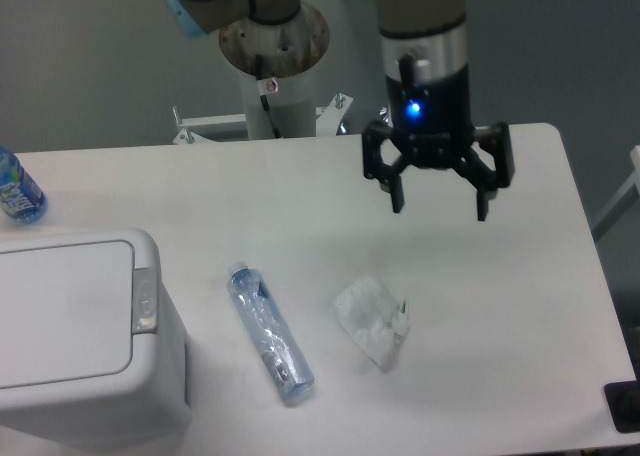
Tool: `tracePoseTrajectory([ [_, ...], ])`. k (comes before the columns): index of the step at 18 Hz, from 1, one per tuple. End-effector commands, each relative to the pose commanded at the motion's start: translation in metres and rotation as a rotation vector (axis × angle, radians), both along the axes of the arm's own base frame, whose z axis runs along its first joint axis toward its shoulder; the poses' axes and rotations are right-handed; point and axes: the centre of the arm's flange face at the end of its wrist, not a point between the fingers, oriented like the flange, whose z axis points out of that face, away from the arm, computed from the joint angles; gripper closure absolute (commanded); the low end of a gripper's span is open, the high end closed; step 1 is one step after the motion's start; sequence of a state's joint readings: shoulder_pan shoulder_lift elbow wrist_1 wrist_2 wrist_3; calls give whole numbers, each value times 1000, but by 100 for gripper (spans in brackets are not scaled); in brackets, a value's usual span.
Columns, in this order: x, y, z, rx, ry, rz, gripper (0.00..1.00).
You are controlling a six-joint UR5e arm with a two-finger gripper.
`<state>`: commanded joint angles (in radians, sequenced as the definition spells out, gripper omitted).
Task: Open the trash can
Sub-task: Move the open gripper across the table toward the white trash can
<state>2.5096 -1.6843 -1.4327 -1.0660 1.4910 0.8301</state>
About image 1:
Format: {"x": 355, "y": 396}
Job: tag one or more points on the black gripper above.
{"x": 433, "y": 130}

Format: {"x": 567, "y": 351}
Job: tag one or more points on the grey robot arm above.
{"x": 422, "y": 40}

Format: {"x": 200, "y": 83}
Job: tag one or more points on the white trash can body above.
{"x": 146, "y": 400}

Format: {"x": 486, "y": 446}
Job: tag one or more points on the white trash can lid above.
{"x": 65, "y": 313}

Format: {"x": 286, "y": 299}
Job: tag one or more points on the crumpled clear plastic wrapper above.
{"x": 374, "y": 320}

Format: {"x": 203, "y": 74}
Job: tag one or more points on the round metal base flange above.
{"x": 284, "y": 50}

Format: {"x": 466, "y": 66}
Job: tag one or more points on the clear empty plastic bottle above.
{"x": 269, "y": 332}

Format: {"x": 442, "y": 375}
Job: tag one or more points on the grey lid push button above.
{"x": 144, "y": 314}

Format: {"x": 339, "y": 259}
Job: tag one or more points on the blue labelled water bottle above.
{"x": 22, "y": 199}

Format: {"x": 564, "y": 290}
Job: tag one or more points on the white metal base bracket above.
{"x": 330, "y": 121}

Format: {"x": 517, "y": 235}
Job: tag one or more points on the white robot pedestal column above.
{"x": 279, "y": 107}

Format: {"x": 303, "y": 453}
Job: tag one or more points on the white frame at right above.
{"x": 620, "y": 202}

